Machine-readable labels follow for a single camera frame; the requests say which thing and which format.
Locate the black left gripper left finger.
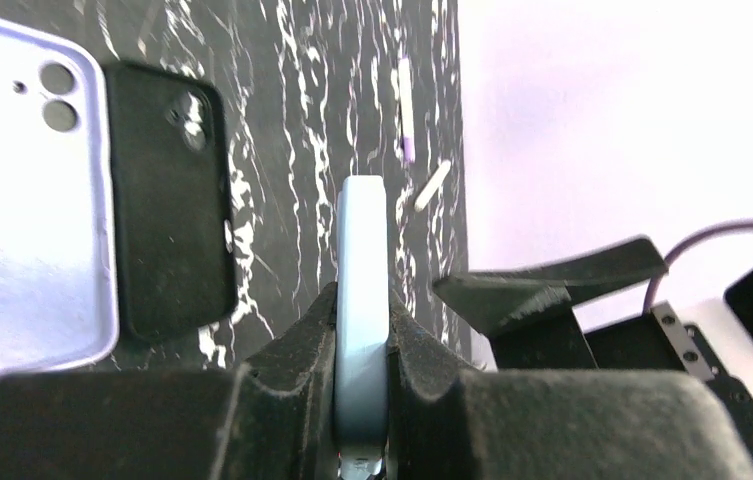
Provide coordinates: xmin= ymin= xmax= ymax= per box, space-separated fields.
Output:
xmin=0 ymin=283 xmax=338 ymax=479

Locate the white marker pen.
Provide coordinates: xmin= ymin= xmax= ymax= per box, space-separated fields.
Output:
xmin=413 ymin=160 xmax=452 ymax=212

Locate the lavender phone case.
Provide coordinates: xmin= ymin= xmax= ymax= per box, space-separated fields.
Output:
xmin=0 ymin=19 xmax=119 ymax=376

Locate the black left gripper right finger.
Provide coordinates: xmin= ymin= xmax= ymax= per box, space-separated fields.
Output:
xmin=387 ymin=300 xmax=753 ymax=479

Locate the black phone case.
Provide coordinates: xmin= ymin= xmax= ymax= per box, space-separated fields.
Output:
xmin=104 ymin=62 xmax=237 ymax=343

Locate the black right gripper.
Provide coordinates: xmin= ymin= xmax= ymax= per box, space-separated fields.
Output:
xmin=433 ymin=236 xmax=753 ymax=458

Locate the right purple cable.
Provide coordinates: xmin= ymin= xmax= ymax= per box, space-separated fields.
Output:
xmin=640 ymin=218 xmax=753 ymax=316

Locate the light blue phone case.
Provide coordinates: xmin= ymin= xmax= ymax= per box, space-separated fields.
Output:
xmin=334 ymin=175 xmax=390 ymax=479

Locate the white pen with purple tip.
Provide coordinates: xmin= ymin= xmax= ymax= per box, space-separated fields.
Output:
xmin=397 ymin=56 xmax=416 ymax=163

